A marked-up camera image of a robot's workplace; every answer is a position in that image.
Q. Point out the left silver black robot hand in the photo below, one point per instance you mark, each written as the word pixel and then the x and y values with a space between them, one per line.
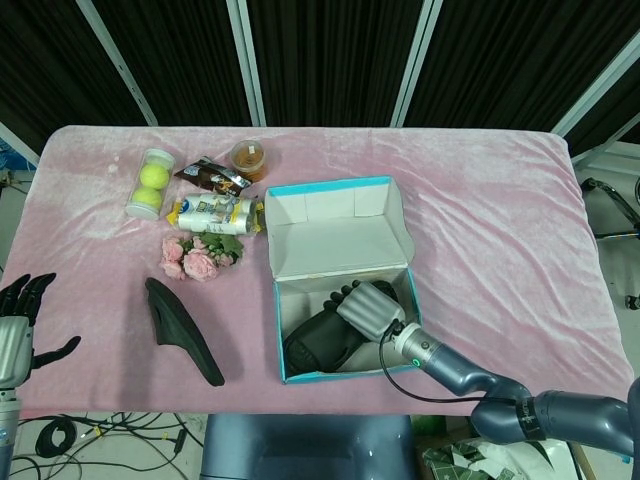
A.
pixel 15 350

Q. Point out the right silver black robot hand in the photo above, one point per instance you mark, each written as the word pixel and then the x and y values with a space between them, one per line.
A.
pixel 370 310

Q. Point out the black shoe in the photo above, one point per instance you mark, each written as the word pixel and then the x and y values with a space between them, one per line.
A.
pixel 320 340
pixel 180 330

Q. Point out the blue cardboard shoe box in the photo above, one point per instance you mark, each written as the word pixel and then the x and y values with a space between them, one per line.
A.
pixel 330 240

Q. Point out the pink velvet tablecloth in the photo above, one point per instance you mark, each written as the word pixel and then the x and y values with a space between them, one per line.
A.
pixel 500 250

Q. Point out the blue grey robot torso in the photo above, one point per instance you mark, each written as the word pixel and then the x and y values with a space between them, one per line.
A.
pixel 310 450

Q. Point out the green white patterned bag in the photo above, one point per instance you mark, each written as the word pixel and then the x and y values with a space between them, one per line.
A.
pixel 450 460

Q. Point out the pink artificial rose bouquet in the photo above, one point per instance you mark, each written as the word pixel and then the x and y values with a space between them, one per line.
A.
pixel 197 265

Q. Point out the white yellow snack package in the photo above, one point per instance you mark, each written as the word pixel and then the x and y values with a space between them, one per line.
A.
pixel 215 215

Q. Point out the orange lidded plastic jar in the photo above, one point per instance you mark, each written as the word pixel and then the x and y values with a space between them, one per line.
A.
pixel 248 157

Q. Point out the yellow tennis ball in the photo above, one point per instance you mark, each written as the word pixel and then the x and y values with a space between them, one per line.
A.
pixel 155 176
pixel 146 198

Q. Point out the brown foil snack bag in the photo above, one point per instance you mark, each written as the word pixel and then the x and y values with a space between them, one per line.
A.
pixel 212 177

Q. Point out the clear plastic tennis ball tube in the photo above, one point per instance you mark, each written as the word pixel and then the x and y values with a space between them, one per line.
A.
pixel 159 156

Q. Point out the white plastic bag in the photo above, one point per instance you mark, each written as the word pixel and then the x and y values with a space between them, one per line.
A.
pixel 562 460

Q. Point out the black pleated curtain panel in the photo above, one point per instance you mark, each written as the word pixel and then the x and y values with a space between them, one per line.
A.
pixel 335 60
pixel 620 115
pixel 175 60
pixel 40 60
pixel 510 60

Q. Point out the white metal frame post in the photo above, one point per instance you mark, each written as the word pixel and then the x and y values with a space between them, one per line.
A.
pixel 120 65
pixel 247 65
pixel 20 142
pixel 595 85
pixel 415 65

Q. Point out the chrome metal frame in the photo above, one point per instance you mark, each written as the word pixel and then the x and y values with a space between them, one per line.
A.
pixel 617 200

